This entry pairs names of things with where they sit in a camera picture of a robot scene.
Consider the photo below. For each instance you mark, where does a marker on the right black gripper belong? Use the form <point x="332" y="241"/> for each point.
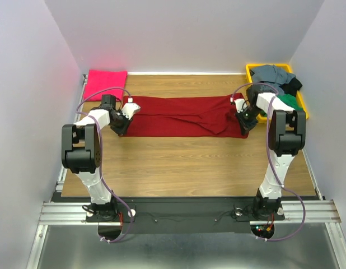
<point x="245" y="126"/>

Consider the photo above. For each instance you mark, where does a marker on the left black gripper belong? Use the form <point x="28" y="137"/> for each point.
<point x="126" y="122"/>

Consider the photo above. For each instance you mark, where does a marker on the dark red t shirt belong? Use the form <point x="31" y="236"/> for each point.
<point x="185" y="117"/>

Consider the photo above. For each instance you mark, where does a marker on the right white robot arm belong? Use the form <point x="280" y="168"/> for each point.
<point x="285" y="137"/>

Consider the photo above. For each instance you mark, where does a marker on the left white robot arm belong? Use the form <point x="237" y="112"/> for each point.
<point x="82" y="153"/>

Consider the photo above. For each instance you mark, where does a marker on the folded pink t shirt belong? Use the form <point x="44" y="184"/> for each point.
<point x="99" y="80"/>

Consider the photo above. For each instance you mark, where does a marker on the green t shirt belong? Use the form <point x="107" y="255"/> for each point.
<point x="289" y="102"/>

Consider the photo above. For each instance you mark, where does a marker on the grey t shirt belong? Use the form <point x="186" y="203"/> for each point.
<point x="272" y="75"/>

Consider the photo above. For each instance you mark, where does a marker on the black t shirt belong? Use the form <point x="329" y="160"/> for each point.
<point x="292" y="87"/>

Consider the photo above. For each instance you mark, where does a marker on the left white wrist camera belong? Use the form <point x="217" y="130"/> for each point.
<point x="130" y="108"/>

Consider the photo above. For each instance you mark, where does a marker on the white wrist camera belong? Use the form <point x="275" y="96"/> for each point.
<point x="130" y="108"/>
<point x="239" y="103"/>

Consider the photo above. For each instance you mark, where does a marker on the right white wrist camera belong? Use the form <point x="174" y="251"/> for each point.
<point x="239" y="103"/>

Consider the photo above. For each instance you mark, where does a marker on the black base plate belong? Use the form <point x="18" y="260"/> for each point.
<point x="182" y="216"/>

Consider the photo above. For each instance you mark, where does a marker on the aluminium frame rail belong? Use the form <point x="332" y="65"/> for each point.
<point x="183" y="167"/>

